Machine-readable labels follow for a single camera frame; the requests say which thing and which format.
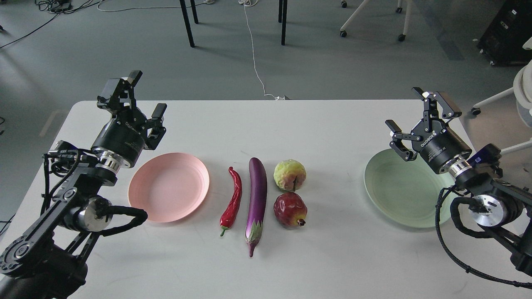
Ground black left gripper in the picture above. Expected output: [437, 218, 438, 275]
[91, 70, 167, 168]

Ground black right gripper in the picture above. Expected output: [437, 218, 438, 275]
[384, 87, 473, 174]

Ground red chili pepper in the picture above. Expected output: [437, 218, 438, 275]
[219, 167, 242, 237]

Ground purple eggplant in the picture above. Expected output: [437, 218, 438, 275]
[245, 157, 268, 257]

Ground yellow green apple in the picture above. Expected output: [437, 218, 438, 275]
[273, 159, 307, 191]

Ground red pomegranate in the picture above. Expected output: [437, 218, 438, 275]
[273, 191, 308, 228]

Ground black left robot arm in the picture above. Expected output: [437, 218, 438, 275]
[1, 70, 167, 299]

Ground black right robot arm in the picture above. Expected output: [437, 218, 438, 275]
[386, 87, 532, 289]

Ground green plate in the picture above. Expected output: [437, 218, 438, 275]
[364, 148, 454, 228]

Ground pink plate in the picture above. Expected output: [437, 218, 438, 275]
[128, 152, 210, 223]

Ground white chair base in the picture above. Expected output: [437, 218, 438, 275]
[339, 0, 415, 43]

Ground black table leg left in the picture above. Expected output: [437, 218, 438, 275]
[179, 0, 199, 48]

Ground black table leg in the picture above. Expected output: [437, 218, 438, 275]
[278, 0, 288, 46]
[179, 0, 199, 48]

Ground white office chair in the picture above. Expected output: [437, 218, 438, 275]
[471, 37, 532, 155]

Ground black equipment cabinet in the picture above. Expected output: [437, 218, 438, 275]
[477, 0, 532, 66]

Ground black table leg right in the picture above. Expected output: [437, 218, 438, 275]
[278, 0, 288, 46]

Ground black floor cables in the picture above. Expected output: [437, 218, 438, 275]
[0, 0, 208, 50]

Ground white floor cable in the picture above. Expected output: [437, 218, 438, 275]
[238, 0, 290, 100]

